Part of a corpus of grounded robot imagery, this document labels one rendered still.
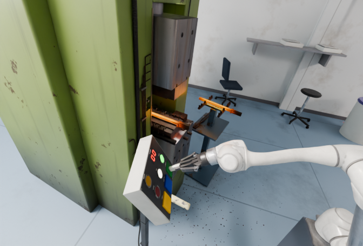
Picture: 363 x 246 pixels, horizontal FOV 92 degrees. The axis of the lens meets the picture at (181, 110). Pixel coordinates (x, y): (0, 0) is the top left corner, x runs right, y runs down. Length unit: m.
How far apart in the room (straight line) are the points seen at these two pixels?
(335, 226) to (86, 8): 1.77
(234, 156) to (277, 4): 3.59
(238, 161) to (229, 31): 3.51
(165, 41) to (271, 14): 3.24
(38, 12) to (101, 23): 0.35
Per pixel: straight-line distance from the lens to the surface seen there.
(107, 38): 0.92
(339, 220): 1.54
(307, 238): 1.71
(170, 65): 1.06
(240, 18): 4.06
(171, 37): 1.03
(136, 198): 0.83
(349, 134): 4.46
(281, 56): 4.26
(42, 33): 1.19
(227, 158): 0.78
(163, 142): 1.40
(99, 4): 0.92
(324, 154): 1.06
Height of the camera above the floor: 1.85
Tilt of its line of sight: 32 degrees down
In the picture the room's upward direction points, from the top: 7 degrees clockwise
